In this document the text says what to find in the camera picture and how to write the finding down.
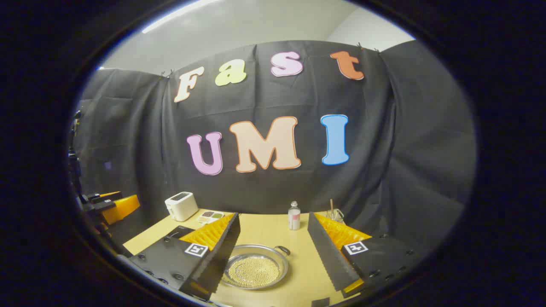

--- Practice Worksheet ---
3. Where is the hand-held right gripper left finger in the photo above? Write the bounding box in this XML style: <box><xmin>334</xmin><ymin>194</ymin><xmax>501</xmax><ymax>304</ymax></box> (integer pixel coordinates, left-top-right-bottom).
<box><xmin>128</xmin><ymin>212</ymin><xmax>241</xmax><ymax>301</ymax></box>

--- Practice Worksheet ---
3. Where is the white divided bean dish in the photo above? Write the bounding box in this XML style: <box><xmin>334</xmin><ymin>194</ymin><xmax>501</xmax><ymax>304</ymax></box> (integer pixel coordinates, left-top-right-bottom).
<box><xmin>197</xmin><ymin>211</ymin><xmax>225</xmax><ymax>224</ymax></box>

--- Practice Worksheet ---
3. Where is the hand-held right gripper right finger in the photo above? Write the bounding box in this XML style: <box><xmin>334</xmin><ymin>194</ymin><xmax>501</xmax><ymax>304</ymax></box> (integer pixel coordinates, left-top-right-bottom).
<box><xmin>307</xmin><ymin>212</ymin><xmax>421</xmax><ymax>299</ymax></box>

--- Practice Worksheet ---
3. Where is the clear bottle with white label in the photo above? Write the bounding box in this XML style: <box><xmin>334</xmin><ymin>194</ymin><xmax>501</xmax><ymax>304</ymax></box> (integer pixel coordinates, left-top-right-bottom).
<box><xmin>288</xmin><ymin>201</ymin><xmax>301</xmax><ymax>231</ymax></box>

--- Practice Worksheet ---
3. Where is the black induction cooktop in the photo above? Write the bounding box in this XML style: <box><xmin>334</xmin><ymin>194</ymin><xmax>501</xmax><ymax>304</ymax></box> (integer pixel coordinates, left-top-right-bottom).
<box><xmin>164</xmin><ymin>226</ymin><xmax>195</xmax><ymax>240</ymax></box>

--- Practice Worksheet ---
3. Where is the white toaster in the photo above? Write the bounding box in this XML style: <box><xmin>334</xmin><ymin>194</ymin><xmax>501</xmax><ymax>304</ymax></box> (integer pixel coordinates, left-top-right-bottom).
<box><xmin>165</xmin><ymin>192</ymin><xmax>199</xmax><ymax>222</ymax></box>

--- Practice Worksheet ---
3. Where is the steel pot with black handle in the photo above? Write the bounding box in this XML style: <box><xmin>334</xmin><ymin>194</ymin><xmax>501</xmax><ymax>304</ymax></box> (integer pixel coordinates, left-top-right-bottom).
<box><xmin>221</xmin><ymin>244</ymin><xmax>291</xmax><ymax>290</ymax></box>

